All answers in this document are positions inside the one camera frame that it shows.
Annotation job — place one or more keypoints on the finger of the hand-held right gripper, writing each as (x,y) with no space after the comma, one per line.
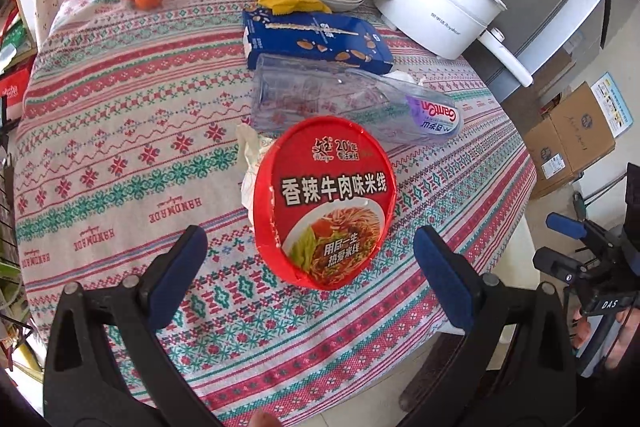
(565,224)
(562,264)

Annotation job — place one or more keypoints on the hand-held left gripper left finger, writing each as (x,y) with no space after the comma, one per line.
(175,267)

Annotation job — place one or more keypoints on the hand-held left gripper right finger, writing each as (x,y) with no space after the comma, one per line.
(445,277)

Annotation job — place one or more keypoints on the white plastic bin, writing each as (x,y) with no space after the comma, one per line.
(520,257)

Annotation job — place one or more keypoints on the white tissue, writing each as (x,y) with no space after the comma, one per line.
(250,157)

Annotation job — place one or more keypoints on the red instant noodle bowl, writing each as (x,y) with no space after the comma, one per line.
(325,187)

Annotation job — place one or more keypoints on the clear plastic bottle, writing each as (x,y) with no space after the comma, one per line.
(320,92)

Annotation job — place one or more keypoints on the blue cardboard snack box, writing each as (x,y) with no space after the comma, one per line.
(310,32)

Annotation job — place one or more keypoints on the person's right hand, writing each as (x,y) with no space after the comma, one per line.
(605,324)

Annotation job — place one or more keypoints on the person's left hand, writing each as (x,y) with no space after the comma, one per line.
(262,419)

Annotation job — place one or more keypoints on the cardboard box with label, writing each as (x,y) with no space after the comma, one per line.
(545,167)

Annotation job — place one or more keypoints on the blue white printed box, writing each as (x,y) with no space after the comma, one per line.
(612,102)

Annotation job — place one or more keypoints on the patterned red green tablecloth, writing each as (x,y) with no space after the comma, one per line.
(125,132)

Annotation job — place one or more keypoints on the grey refrigerator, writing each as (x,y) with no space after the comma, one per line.
(550,7)

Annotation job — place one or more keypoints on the red box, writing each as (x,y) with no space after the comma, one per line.
(12,92)

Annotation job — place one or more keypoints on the white electric pot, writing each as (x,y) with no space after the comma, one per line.
(440,12)

